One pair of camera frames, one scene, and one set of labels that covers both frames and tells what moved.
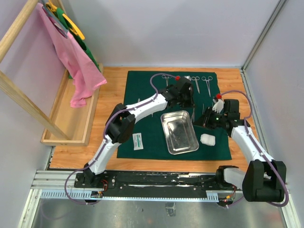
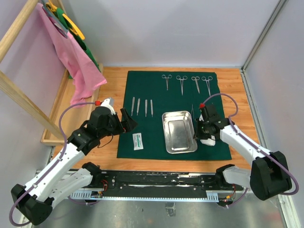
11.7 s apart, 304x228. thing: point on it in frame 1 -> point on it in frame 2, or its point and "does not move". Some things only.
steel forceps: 196,78 does not move
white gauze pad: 207,139 does not move
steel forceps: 164,76 does not move
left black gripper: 191,103 -> 127,125
